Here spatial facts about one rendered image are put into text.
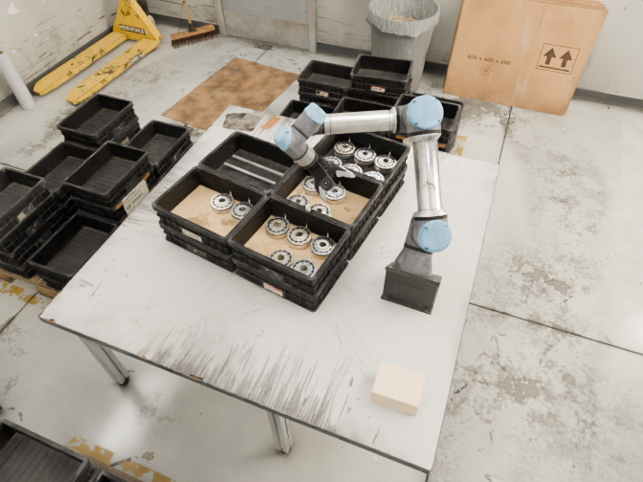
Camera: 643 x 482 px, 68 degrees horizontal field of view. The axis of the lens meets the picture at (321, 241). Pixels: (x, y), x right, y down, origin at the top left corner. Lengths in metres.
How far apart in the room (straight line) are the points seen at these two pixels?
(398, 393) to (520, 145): 2.76
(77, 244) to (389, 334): 1.92
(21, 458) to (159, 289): 0.77
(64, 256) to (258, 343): 1.51
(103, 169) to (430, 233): 2.08
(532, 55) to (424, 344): 3.03
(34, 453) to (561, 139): 3.89
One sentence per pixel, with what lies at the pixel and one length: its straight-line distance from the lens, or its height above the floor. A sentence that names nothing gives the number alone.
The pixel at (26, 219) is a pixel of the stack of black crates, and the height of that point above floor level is 0.48.
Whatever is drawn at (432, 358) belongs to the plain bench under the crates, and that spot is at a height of 0.70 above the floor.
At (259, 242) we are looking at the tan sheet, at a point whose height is 0.83.
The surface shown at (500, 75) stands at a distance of 4.43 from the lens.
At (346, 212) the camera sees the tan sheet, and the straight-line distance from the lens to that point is 2.07.
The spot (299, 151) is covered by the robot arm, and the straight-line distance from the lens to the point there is 1.67.
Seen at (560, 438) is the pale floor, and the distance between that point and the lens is 2.67.
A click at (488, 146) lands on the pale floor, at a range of 3.97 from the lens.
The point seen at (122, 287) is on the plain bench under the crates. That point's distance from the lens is 2.16.
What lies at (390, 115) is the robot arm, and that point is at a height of 1.31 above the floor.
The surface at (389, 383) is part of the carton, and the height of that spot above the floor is 0.78.
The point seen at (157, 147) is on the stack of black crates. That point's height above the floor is 0.38.
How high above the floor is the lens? 2.31
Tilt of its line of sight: 49 degrees down
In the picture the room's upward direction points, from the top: 1 degrees counter-clockwise
